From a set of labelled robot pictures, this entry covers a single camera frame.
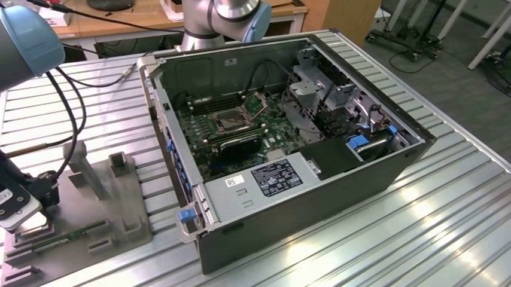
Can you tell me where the black graphics card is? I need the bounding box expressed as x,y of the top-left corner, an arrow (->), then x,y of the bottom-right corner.
191,131 -> 267,168

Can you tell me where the white paper box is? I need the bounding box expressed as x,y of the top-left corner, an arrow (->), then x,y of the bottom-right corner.
159,0 -> 187,22

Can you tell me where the hard disk in blue carrier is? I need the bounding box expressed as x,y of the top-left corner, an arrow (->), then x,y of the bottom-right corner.
346,131 -> 403,164

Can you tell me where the green RAM stick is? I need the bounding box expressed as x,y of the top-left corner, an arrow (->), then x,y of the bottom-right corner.
31,227 -> 91,254

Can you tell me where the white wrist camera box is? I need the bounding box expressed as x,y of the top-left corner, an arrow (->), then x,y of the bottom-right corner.
0,185 -> 43,233

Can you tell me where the thin black desk cable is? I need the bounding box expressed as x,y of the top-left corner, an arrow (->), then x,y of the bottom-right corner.
23,0 -> 187,33

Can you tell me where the black round monitor base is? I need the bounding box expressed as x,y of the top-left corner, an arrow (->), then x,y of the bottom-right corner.
87,0 -> 135,11

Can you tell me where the CPU socket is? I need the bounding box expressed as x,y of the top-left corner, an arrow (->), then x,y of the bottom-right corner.
210,106 -> 258,136

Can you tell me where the green motherboard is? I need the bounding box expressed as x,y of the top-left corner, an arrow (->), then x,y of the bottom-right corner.
175,91 -> 307,180

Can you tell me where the metal drive cage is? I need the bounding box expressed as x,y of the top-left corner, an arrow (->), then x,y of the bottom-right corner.
286,46 -> 361,141

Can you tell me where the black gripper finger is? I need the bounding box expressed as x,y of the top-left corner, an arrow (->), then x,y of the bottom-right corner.
27,170 -> 62,209

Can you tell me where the white table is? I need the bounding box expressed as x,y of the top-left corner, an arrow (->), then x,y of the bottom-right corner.
466,0 -> 511,71
383,0 -> 469,40

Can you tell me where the wooden desk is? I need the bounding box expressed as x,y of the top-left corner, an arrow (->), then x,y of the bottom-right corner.
0,0 -> 311,60

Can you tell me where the RAM slot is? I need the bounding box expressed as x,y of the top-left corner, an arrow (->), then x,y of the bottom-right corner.
199,129 -> 267,144
190,94 -> 243,105
202,132 -> 267,147
190,97 -> 245,109
193,104 -> 246,115
193,101 -> 246,112

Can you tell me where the black open PC case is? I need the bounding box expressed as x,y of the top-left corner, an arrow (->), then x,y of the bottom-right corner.
137,28 -> 439,276

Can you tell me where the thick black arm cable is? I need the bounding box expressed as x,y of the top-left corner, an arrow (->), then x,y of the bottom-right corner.
0,73 -> 79,156
54,67 -> 89,177

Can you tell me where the wooden cabinet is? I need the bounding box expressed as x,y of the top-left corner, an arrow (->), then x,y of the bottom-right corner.
307,0 -> 381,47

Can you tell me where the black plastic shroud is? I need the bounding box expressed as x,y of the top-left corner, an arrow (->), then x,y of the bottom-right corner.
299,138 -> 367,181

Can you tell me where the grey power supply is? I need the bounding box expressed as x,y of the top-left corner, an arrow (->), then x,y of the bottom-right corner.
202,151 -> 323,224

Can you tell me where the grey parts rack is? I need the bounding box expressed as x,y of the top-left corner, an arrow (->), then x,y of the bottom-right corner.
0,140 -> 155,285

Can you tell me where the black internal cable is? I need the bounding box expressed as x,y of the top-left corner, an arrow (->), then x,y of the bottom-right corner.
245,59 -> 299,94

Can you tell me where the black wheeled stand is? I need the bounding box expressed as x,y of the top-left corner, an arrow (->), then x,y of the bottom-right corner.
366,0 -> 447,62

